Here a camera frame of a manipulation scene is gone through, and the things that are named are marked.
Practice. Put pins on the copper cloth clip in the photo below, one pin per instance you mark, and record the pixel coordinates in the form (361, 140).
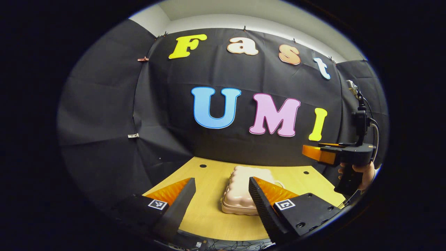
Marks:
(143, 59)

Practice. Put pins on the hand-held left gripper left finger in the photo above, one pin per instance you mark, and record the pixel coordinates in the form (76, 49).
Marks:
(179, 211)

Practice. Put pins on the silver cloth clip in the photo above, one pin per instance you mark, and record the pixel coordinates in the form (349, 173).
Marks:
(133, 135)

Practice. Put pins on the small black box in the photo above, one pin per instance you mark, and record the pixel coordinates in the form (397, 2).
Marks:
(190, 240)

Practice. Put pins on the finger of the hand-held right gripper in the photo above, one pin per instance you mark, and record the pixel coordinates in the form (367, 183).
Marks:
(334, 144)
(317, 153)

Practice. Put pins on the pink suitcase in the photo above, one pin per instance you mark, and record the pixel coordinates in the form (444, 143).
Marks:
(237, 193)

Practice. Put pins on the black backdrop cloth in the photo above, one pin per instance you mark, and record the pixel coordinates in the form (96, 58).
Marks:
(167, 104)

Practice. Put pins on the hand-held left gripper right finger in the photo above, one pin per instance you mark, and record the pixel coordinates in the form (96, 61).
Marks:
(261, 212)

